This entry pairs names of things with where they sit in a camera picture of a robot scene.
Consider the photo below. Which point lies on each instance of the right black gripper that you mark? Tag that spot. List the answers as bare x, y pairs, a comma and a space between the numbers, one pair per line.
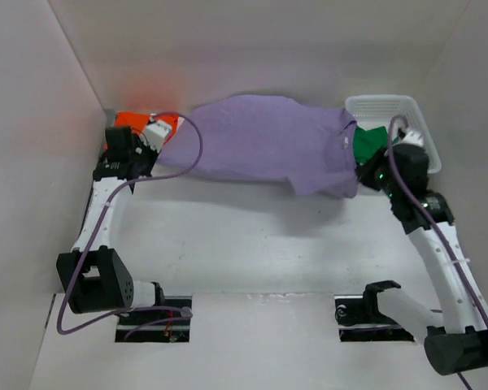
365, 171

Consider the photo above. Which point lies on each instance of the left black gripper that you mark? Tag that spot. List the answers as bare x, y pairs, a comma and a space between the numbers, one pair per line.
140, 142

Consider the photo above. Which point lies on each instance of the green t-shirt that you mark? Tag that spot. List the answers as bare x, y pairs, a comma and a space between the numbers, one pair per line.
366, 142

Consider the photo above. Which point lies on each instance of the orange t-shirt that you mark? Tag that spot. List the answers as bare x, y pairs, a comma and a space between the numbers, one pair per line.
137, 122

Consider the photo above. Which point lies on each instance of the lavender t-shirt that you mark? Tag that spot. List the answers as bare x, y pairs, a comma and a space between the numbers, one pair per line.
269, 138

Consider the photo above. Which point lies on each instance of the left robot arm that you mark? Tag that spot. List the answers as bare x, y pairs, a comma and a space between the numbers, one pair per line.
93, 272

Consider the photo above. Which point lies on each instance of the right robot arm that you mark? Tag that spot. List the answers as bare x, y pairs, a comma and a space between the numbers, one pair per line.
455, 338

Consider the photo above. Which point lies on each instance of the white plastic bin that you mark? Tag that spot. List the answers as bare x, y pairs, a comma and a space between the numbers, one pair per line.
374, 111

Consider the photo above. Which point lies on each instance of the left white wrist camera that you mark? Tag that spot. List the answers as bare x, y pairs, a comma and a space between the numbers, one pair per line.
157, 134

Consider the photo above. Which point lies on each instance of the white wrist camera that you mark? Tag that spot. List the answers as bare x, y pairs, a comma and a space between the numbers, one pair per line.
410, 136
157, 134

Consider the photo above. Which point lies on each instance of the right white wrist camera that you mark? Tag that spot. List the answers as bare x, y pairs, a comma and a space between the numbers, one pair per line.
410, 136

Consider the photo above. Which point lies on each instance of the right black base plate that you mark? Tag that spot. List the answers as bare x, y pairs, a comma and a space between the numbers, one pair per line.
355, 324

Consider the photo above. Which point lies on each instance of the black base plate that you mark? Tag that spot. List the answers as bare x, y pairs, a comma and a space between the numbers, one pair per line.
160, 326
355, 324

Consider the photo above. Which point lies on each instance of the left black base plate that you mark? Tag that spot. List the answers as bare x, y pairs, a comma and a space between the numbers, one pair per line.
160, 326

